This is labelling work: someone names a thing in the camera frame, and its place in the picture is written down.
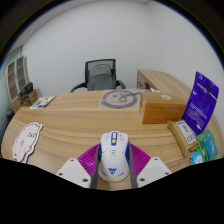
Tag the tan wrapped packet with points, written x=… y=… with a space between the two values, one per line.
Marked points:
x=185 y=135

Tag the white green purple leaflet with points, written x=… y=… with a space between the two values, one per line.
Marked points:
x=42 y=102

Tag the dark box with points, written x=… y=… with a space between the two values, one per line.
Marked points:
x=27 y=88

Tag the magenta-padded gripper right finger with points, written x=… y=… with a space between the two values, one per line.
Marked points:
x=154 y=170

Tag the brown printed cardboard box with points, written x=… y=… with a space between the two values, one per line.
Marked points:
x=30 y=99

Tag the white blue yellow computer mouse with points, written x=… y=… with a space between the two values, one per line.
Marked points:
x=114 y=156

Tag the grey circle print mat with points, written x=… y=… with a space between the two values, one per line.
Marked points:
x=120 y=99

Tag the blue wipes packet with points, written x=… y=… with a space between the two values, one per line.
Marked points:
x=197 y=159

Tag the wooden side desk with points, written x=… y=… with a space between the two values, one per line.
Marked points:
x=166 y=81

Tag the pink pig-shaped mouse pad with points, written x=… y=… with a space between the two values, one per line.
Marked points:
x=26 y=141

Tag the green wipes packet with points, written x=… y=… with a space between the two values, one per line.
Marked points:
x=210 y=145

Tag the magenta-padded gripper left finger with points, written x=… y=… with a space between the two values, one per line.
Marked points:
x=75 y=171

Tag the grey backpack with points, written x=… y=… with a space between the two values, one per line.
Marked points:
x=100 y=77

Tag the wooden shelf unit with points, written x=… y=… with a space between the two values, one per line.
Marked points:
x=16 y=80

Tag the black mesh office chair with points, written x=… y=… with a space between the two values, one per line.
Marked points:
x=89 y=65

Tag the purple pouch package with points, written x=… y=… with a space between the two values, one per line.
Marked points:
x=200 y=105

